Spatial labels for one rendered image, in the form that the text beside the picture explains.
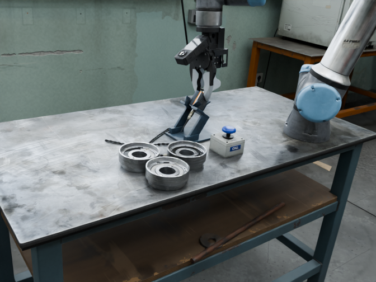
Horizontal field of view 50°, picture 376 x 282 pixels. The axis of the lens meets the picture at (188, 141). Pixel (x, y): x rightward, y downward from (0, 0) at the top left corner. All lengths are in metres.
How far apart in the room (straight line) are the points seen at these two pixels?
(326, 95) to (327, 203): 0.52
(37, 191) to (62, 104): 1.74
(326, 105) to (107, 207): 0.64
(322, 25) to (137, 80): 1.39
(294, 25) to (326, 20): 0.29
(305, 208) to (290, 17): 2.15
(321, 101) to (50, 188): 0.73
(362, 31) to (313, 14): 2.10
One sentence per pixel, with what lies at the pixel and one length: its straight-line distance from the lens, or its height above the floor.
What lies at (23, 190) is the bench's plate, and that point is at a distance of 0.97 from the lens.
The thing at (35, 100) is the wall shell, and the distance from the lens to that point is 2.61.
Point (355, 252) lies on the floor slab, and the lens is 2.33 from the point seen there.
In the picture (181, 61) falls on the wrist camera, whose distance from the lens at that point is 1.15.
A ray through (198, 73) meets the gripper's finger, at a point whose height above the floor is 0.99.
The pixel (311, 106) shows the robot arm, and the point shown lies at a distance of 1.17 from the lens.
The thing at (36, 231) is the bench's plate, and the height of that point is 0.80.
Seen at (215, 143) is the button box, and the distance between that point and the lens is 1.16.
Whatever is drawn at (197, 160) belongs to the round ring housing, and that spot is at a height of 0.83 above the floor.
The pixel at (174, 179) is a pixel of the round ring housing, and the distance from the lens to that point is 0.93.
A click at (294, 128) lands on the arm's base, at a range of 1.34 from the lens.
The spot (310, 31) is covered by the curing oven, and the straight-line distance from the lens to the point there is 3.26.
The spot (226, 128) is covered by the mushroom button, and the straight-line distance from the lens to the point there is 1.14.
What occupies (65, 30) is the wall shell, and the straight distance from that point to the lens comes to 2.57.
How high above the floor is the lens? 1.29
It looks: 24 degrees down
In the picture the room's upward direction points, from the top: 5 degrees clockwise
